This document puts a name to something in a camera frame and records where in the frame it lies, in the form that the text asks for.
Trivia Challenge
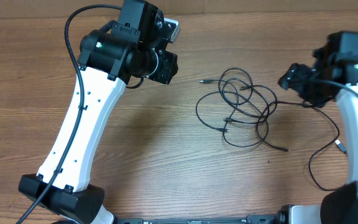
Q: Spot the black USB cable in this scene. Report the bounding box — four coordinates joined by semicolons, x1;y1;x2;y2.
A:
259;99;349;192

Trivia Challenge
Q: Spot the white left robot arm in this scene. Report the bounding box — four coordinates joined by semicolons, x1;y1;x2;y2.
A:
18;1;180;223

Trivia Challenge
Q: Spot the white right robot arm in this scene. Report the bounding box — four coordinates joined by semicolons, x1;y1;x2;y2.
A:
277;31;358;223

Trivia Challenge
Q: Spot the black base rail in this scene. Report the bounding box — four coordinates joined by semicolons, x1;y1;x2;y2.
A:
98;203;323;224

